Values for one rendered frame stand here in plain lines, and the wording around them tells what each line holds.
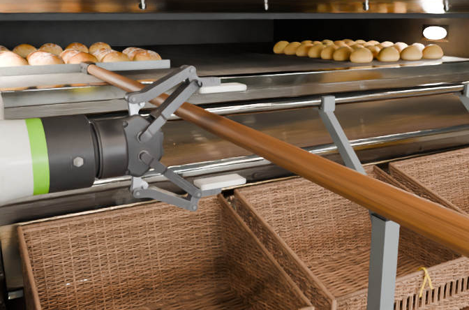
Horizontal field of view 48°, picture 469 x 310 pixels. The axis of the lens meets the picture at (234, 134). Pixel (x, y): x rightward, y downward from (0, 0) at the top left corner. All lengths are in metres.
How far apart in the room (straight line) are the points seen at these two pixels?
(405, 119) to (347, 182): 1.43
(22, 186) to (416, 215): 0.42
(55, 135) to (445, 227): 0.42
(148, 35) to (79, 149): 2.49
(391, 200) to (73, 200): 1.05
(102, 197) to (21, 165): 0.83
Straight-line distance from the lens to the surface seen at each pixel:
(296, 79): 1.63
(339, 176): 0.54
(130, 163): 0.69
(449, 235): 0.45
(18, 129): 0.64
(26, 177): 0.63
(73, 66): 1.69
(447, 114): 2.11
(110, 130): 0.66
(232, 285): 1.56
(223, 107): 1.09
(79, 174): 0.64
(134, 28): 3.07
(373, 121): 1.85
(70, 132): 0.64
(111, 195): 1.45
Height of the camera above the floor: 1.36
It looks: 13 degrees down
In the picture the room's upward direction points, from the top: straight up
